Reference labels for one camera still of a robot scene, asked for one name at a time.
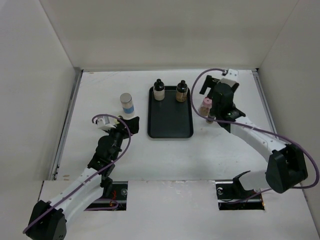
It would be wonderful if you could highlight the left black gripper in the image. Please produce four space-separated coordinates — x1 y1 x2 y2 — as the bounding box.
104 117 139 161

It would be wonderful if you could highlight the black cap brown spice bottle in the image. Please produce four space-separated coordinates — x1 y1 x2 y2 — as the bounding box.
175 80 189 103

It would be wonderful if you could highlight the black cap white powder bottle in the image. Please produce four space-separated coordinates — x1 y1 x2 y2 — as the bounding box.
153 78 165 101

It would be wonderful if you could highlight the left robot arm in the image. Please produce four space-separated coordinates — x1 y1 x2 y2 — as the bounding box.
23 116 140 240

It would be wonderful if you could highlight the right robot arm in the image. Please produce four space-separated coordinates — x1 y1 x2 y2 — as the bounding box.
199 75 308 198

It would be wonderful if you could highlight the yellow cap spice jar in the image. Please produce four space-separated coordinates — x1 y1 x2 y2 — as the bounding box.
114 115 123 125

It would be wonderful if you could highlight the silver cap blue label jar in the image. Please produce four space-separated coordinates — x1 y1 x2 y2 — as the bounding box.
120 92 135 115

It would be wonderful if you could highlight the pink cap spice jar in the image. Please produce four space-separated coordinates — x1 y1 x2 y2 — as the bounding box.
198 97 212 117

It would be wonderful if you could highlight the black rectangular tray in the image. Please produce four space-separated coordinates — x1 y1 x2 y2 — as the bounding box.
147 85 194 139

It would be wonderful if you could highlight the small black cap spice jar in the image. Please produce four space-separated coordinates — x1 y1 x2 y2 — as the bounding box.
206 116 215 124

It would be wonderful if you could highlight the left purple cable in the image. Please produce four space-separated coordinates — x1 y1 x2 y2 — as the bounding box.
22 113 133 235

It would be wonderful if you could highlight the purple cable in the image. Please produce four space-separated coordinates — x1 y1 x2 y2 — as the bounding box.
22 113 133 235
190 68 320 205

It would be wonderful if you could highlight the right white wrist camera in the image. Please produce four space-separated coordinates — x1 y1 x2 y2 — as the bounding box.
222 68 239 79

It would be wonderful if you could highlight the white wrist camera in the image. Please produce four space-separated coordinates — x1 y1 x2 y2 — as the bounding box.
222 68 239 79
92 115 115 132

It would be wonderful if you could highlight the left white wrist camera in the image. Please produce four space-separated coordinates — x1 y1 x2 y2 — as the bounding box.
92 115 115 132

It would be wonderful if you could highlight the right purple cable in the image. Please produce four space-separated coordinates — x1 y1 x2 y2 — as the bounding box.
190 68 320 205

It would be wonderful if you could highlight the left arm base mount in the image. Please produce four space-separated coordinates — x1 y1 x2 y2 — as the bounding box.
85 177 129 211

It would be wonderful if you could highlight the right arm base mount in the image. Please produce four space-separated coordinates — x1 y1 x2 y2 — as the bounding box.
215 171 265 211

